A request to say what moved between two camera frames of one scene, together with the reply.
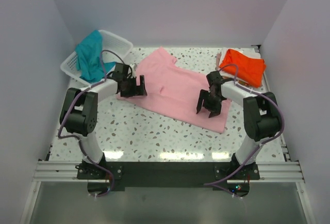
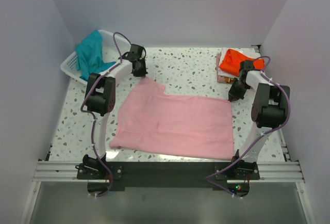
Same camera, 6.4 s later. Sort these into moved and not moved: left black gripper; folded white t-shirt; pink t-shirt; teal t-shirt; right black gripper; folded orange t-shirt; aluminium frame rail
Moved: pink t-shirt; right black gripper; left black gripper
Not moved: folded orange t-shirt; folded white t-shirt; teal t-shirt; aluminium frame rail
